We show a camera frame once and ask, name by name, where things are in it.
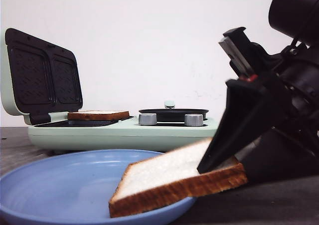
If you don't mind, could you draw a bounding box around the blue round plate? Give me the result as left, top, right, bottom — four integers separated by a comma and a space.
0, 150, 195, 225

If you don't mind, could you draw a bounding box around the mint green sandwich maker lid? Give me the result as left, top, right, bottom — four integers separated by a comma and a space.
0, 28, 83, 125

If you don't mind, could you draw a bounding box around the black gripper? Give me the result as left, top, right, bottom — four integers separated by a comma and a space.
197, 42, 319, 184

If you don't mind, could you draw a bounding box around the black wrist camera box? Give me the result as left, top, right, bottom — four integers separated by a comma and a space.
219, 26, 258, 79

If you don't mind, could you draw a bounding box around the silver control knob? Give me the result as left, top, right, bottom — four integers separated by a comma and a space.
184, 114, 204, 127
139, 113, 157, 126

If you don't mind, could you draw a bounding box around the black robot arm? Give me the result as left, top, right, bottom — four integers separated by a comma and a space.
197, 0, 319, 183

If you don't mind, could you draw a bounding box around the silver left control knob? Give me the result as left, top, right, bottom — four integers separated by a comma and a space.
139, 113, 157, 126

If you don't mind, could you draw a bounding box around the small black frying pan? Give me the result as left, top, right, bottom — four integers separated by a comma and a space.
139, 101, 209, 122

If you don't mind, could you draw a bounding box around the mint green breakfast maker base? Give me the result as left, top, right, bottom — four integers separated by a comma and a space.
28, 117, 217, 151

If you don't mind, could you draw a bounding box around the toast slice with brown crust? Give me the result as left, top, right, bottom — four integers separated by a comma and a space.
67, 110, 130, 121

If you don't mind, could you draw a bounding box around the silver right control knob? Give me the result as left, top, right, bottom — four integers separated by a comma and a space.
184, 114, 204, 127

